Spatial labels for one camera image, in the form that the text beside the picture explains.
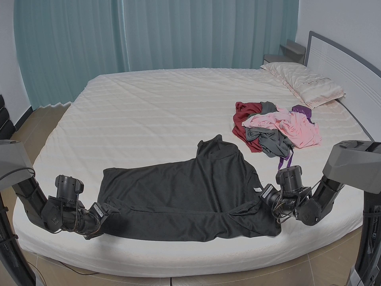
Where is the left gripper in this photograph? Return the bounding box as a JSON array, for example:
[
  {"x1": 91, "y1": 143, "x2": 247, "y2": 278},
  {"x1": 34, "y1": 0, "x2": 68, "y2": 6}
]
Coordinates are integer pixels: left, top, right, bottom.
[{"x1": 64, "y1": 201, "x2": 121, "y2": 240}]

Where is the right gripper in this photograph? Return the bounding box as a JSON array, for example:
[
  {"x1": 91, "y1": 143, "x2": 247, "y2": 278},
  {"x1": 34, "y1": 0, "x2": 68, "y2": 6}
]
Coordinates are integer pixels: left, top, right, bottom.
[{"x1": 260, "y1": 184, "x2": 295, "y2": 217}]

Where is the black T-shirt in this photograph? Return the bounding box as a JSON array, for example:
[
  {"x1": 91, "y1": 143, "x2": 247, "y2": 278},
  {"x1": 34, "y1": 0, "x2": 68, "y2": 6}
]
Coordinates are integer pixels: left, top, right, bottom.
[{"x1": 98, "y1": 134, "x2": 282, "y2": 242}]

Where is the bed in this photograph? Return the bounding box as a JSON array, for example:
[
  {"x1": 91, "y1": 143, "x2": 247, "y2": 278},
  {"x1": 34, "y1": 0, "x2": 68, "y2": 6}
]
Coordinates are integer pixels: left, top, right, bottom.
[{"x1": 13, "y1": 31, "x2": 381, "y2": 275}]

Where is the grey garment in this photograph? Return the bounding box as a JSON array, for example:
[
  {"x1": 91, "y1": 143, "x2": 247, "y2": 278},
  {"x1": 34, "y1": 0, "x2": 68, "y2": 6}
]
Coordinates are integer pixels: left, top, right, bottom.
[{"x1": 245, "y1": 101, "x2": 294, "y2": 158}]

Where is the pink garment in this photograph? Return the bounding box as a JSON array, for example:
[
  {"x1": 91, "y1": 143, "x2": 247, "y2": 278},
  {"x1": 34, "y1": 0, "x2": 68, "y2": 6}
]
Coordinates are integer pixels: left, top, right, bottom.
[{"x1": 242, "y1": 106, "x2": 323, "y2": 148}]

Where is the dark red garment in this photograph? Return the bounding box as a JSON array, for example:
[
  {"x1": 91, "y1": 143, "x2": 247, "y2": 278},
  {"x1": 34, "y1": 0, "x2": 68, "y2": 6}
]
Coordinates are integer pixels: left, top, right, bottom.
[{"x1": 232, "y1": 101, "x2": 264, "y2": 154}]

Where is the purple garment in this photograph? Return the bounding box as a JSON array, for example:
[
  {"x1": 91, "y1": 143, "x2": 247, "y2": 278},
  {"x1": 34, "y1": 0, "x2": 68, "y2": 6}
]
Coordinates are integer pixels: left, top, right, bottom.
[{"x1": 277, "y1": 104, "x2": 316, "y2": 172}]

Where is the cream pillow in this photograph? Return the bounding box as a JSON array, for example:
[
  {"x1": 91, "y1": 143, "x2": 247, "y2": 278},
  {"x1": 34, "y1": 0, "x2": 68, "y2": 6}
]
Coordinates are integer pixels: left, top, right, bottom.
[{"x1": 260, "y1": 62, "x2": 346, "y2": 109}]

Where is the black chest of drawers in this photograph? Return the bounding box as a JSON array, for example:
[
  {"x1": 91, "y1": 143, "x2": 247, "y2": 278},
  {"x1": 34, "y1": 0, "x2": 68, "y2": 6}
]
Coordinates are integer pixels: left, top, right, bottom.
[{"x1": 0, "y1": 94, "x2": 17, "y2": 140}]

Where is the grey bedside table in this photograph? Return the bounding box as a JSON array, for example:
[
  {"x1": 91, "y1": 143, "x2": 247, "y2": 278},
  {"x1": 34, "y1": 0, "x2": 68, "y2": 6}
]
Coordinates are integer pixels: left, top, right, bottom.
[{"x1": 263, "y1": 39, "x2": 306, "y2": 64}]

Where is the blue-green curtain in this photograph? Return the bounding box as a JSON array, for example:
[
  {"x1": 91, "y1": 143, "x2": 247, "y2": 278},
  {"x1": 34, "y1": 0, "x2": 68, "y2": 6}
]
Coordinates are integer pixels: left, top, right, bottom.
[
  {"x1": 122, "y1": 0, "x2": 299, "y2": 70},
  {"x1": 14, "y1": 0, "x2": 131, "y2": 110}
]

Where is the black cable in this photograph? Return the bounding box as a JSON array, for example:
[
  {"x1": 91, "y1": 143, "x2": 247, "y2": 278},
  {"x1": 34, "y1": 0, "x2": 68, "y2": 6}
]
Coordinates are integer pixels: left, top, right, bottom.
[{"x1": 0, "y1": 167, "x2": 35, "y2": 182}]

